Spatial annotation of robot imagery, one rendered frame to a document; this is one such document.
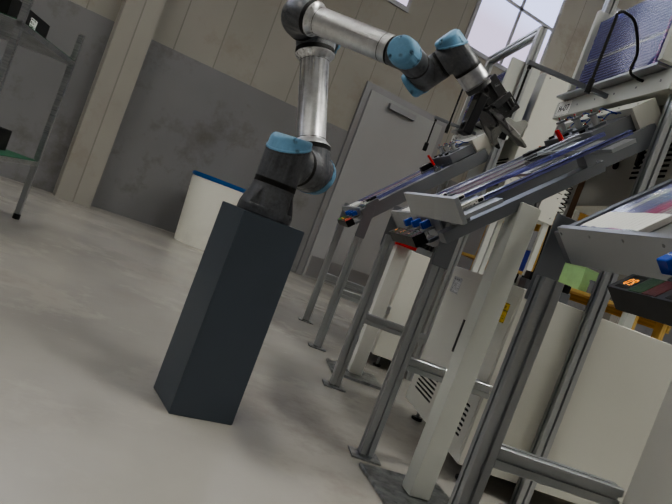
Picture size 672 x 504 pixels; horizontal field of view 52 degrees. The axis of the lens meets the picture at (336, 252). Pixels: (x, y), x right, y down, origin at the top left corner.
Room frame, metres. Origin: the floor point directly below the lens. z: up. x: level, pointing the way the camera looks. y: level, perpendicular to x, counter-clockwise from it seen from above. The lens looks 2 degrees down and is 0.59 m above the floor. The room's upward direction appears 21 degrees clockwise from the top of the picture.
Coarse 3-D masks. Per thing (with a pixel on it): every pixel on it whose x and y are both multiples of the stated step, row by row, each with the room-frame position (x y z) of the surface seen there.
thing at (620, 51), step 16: (656, 0) 2.21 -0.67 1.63; (624, 16) 2.40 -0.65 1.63; (640, 16) 2.28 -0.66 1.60; (656, 16) 2.17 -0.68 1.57; (608, 32) 2.48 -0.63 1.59; (624, 32) 2.35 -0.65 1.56; (640, 32) 2.24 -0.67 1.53; (656, 32) 2.13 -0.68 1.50; (592, 48) 2.56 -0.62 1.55; (608, 48) 2.43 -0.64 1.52; (624, 48) 2.31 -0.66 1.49; (640, 48) 2.20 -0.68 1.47; (656, 48) 2.10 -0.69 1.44; (592, 64) 2.51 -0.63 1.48; (608, 64) 2.38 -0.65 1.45; (624, 64) 2.26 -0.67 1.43; (640, 64) 2.16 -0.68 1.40
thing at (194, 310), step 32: (224, 224) 1.80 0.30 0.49; (256, 224) 1.73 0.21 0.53; (224, 256) 1.72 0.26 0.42; (256, 256) 1.74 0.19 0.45; (288, 256) 1.79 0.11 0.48; (192, 288) 1.85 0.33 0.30; (224, 288) 1.72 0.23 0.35; (256, 288) 1.76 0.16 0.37; (192, 320) 1.77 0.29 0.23; (224, 320) 1.73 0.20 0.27; (256, 320) 1.78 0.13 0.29; (192, 352) 1.71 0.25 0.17; (224, 352) 1.75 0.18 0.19; (256, 352) 1.79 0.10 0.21; (160, 384) 1.82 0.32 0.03; (192, 384) 1.72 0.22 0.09; (224, 384) 1.77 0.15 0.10; (192, 416) 1.74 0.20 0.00; (224, 416) 1.78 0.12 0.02
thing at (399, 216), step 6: (396, 210) 2.58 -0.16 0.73; (396, 216) 2.58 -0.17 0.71; (402, 216) 2.47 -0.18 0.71; (408, 216) 2.37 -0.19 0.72; (414, 216) 2.28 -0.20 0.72; (420, 216) 2.19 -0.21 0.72; (396, 222) 2.63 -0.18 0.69; (402, 222) 2.52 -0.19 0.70; (432, 222) 2.07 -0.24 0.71; (438, 222) 2.00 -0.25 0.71; (414, 228) 2.36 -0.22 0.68; (438, 228) 2.03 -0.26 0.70; (432, 234) 2.14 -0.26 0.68
